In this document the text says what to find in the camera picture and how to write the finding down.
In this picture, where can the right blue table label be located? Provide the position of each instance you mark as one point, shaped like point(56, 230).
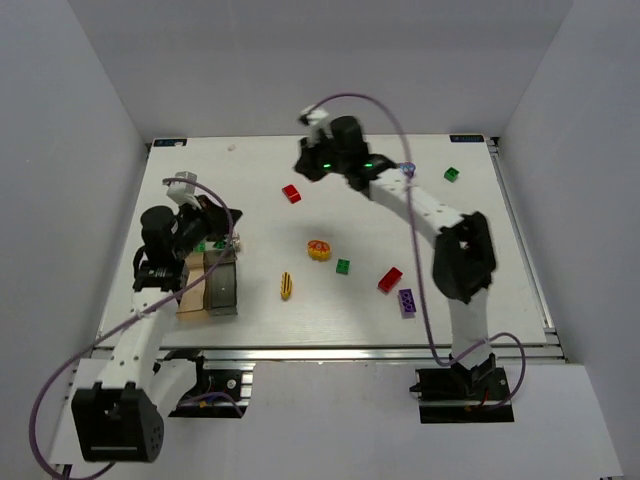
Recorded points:
point(466, 138)

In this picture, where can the purple lego brick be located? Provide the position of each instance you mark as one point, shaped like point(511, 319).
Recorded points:
point(406, 303)

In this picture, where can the yellow arch lego piece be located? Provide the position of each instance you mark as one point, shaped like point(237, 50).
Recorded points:
point(286, 286)

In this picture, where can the left blue table label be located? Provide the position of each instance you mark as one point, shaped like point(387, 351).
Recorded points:
point(169, 142)

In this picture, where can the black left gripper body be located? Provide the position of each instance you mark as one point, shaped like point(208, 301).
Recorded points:
point(216, 220)

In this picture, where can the dark grey clear container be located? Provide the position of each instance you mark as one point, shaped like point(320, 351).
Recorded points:
point(220, 297)

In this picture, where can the blue table label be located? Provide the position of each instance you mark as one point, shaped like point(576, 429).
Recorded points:
point(169, 142)
point(466, 138)

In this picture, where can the small green lego brick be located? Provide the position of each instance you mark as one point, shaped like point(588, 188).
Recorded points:
point(451, 174)

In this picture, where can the amber clear container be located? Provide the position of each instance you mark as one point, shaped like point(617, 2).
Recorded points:
point(191, 306)

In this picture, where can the yellow round decorated lego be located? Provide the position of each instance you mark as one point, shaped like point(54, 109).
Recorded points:
point(319, 250)

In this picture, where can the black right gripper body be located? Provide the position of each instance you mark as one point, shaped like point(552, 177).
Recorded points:
point(307, 163)

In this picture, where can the aluminium table front rail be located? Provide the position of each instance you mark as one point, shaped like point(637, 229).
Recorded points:
point(535, 354)

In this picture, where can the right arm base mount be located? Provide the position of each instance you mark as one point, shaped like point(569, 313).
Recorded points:
point(456, 395)

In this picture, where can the clear smoky long container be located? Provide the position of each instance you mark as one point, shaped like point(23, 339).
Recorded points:
point(234, 241)

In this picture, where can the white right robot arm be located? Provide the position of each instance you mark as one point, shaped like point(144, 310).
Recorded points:
point(463, 259)

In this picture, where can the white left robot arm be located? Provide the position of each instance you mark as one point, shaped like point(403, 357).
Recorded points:
point(120, 417)

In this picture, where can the purple round lego piece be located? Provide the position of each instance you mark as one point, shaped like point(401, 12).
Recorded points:
point(408, 168)

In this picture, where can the red sloped lego brick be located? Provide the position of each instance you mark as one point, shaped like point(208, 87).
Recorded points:
point(291, 193)

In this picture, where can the red two-by-two lego brick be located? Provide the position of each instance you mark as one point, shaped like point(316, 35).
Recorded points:
point(390, 279)

